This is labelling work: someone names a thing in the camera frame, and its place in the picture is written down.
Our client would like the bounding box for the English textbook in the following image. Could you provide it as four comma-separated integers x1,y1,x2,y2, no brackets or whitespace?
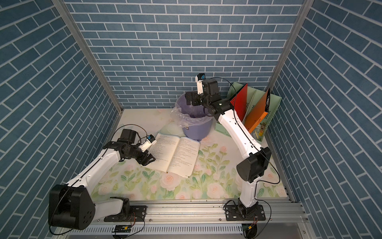
146,133,201,178

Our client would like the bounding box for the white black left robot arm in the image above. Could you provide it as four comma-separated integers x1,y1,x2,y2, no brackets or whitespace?
48,129,156,230

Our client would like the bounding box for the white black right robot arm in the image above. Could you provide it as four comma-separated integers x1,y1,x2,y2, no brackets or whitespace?
185,73,271,209

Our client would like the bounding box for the red folder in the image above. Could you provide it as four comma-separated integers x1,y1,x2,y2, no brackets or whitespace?
227,82,248,121

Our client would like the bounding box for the purple trash bin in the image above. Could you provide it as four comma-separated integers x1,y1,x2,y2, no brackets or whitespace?
171,94,213,141

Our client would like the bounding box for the clear plastic bin liner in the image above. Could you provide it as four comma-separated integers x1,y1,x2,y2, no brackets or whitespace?
170,94,213,130

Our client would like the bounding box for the green file organizer rack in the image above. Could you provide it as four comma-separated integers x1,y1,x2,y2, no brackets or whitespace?
228,82,282,141

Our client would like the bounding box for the orange folder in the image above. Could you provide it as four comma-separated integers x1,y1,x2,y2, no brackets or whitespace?
244,88,272,133

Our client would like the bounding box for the floral table mat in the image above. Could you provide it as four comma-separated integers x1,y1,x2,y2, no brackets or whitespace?
91,109,287,202

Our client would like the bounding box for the small black circuit board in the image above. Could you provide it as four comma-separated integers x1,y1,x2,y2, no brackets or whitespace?
112,225,132,234

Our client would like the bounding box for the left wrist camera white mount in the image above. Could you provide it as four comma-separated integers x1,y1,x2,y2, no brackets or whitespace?
139,134,156,152

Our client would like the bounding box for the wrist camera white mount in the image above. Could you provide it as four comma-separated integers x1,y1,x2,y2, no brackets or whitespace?
139,134,156,152
195,73,206,95

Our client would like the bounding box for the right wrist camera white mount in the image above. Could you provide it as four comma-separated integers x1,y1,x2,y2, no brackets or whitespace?
195,73,206,95

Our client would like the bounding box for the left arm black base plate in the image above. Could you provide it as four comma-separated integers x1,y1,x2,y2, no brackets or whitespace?
104,205,148,222

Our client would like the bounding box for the aluminium front rail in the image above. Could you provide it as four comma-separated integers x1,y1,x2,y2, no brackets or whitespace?
53,199,315,239

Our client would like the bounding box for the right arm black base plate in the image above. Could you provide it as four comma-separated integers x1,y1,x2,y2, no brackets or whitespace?
223,203,266,221

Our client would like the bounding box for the right corner aluminium post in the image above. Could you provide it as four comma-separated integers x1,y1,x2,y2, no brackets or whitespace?
266,0,314,91

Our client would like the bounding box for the corner aluminium post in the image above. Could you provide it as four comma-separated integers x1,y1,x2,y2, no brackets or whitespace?
52,0,123,115
266,0,314,91

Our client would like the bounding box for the left corner aluminium post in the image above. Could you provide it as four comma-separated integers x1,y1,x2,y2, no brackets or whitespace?
52,0,123,115

